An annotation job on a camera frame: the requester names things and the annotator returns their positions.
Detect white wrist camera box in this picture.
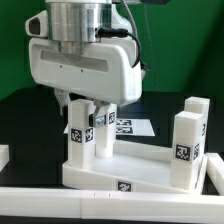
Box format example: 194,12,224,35
25,10,49,38

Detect marker sheet with tags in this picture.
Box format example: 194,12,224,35
63,117,156,138

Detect white right fence piece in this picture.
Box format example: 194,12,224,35
207,153,224,196

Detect white desk top tray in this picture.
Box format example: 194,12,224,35
62,140,208,195

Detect white front fence bar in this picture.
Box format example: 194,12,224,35
0,187,224,224

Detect white left fence piece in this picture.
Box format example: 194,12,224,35
0,145,9,172

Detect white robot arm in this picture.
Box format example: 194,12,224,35
26,0,170,127

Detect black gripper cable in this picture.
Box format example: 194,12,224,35
95,0,152,72

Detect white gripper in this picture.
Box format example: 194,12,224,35
29,38,142,128

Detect white fence piece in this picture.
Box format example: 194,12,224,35
207,153,224,196
0,145,9,172

